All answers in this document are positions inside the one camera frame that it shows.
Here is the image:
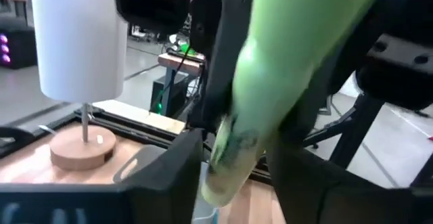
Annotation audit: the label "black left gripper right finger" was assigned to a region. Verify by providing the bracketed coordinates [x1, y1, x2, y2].
[268, 138, 433, 224]

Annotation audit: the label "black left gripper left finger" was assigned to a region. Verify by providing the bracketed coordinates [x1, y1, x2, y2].
[0, 128, 204, 224]

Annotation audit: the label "pale green highlighter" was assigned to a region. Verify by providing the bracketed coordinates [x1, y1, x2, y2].
[201, 0, 388, 208]

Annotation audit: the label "small wooden side table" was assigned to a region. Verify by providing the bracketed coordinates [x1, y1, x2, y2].
[157, 51, 206, 116]

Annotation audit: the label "white shade table lamp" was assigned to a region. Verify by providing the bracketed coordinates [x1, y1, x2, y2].
[29, 0, 129, 171]

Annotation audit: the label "black computer case purple lights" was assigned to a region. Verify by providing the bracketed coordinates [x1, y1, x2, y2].
[0, 24, 38, 70]

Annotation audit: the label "green box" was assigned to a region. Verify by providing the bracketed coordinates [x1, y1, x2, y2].
[179, 43, 198, 58]

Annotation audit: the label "black frame strut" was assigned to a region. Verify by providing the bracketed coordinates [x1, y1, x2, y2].
[304, 93, 386, 171]

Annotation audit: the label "black aluminium table frame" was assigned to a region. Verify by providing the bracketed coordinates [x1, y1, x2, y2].
[0, 104, 204, 159]

